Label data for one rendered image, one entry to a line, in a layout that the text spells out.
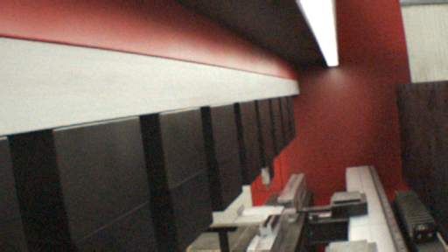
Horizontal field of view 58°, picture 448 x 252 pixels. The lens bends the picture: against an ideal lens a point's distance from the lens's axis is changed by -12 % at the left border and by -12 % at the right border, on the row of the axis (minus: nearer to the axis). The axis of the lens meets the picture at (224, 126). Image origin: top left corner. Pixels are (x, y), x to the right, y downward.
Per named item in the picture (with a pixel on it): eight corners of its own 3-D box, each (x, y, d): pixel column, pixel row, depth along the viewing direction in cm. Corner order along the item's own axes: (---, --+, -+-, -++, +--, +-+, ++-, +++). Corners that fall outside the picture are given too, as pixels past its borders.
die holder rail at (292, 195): (293, 193, 213) (291, 174, 212) (305, 192, 211) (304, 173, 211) (279, 224, 165) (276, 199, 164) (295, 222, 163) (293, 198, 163)
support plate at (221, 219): (192, 213, 150) (192, 210, 150) (271, 208, 143) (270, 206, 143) (174, 227, 133) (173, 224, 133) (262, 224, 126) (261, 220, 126)
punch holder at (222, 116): (199, 194, 86) (189, 107, 85) (243, 192, 84) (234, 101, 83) (171, 214, 72) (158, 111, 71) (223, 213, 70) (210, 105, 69)
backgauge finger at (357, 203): (283, 212, 139) (283, 196, 139) (366, 204, 132) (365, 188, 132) (278, 222, 127) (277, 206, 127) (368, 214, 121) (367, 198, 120)
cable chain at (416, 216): (394, 202, 123) (394, 190, 122) (412, 200, 121) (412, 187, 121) (412, 244, 87) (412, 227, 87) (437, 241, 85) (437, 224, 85)
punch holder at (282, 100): (267, 144, 163) (262, 98, 163) (290, 142, 161) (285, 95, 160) (260, 150, 149) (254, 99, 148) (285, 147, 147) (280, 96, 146)
